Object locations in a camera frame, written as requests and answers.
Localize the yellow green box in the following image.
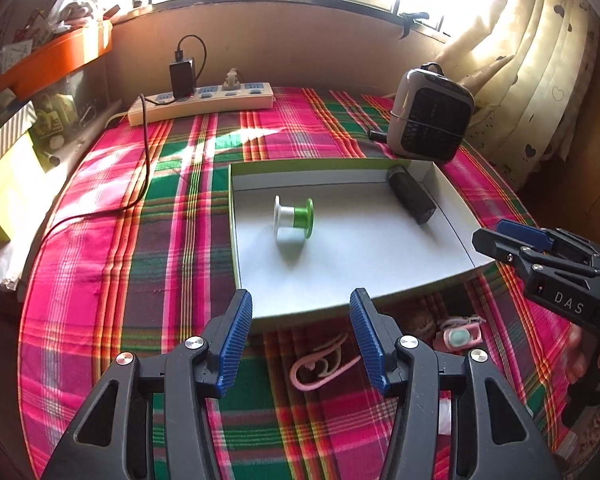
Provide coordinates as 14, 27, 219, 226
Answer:
0, 133, 45, 243

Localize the beige power strip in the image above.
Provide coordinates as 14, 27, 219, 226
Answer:
126, 82, 274, 126

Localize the small pink clip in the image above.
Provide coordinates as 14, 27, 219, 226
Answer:
434, 315, 486, 353

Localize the person right hand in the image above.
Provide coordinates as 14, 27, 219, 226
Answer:
566, 324, 600, 384

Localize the smooth brown walnut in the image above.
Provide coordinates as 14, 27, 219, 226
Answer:
404, 310, 438, 341

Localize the large pink clip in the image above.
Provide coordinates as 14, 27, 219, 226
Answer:
288, 333, 361, 392

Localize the black rectangular device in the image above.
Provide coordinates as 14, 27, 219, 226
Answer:
386, 165, 437, 226

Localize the black charger cable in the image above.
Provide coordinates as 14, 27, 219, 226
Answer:
29, 34, 208, 256

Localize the grey black desk fan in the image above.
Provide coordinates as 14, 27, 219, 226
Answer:
367, 62, 475, 164

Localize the striped white box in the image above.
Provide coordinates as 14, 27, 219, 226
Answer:
0, 101, 36, 160

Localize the green white cardboard box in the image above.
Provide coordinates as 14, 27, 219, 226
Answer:
228, 158, 493, 332

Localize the white plug on strip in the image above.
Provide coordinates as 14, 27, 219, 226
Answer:
222, 68, 242, 91

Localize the black charger adapter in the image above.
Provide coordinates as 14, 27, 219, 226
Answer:
170, 58, 196, 100

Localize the green white spool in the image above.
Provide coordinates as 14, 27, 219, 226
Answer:
273, 195, 314, 238

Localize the cream heart curtain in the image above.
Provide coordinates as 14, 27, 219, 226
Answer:
436, 0, 600, 190

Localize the orange tray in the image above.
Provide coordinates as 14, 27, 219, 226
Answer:
0, 20, 112, 101

